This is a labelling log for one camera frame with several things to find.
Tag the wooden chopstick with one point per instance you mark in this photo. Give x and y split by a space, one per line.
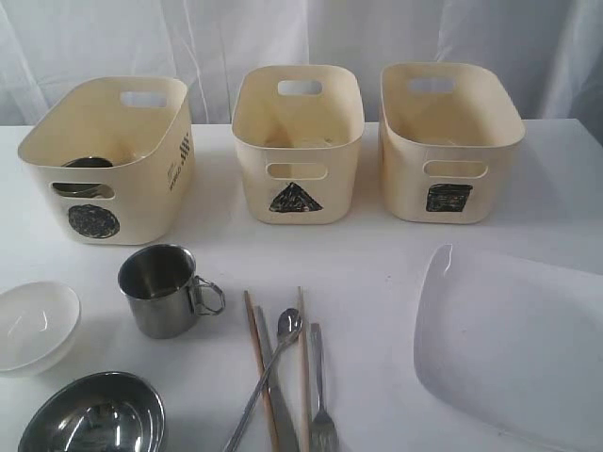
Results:
260 368
304 378

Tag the left wooden chopstick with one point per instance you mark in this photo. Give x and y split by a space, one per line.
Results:
260 368

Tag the small steel cup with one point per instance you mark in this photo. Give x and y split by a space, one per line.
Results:
86 190

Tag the cream bin with square mark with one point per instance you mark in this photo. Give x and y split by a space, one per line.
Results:
448 133

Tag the steel fork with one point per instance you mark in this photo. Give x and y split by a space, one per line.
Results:
323 434

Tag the steel table knife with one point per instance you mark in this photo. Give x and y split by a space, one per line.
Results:
286 433

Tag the steel mug with folding handle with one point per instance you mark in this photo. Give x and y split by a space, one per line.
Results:
165 294

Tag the white ceramic bowl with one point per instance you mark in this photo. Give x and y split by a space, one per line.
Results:
39 324

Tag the right wooden chopstick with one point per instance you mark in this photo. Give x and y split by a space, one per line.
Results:
304 378

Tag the large stainless steel bowl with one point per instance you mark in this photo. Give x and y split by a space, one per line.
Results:
105 411

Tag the long steel spoon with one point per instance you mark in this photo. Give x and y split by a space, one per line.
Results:
288 329

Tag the cream bin with circle mark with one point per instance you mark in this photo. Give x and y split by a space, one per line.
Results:
142 125

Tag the white backdrop curtain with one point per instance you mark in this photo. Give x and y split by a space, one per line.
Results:
547 54

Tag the white rectangular plate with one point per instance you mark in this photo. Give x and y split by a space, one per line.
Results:
514 344

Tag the cream bin with triangle mark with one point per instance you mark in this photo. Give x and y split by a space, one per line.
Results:
297 132

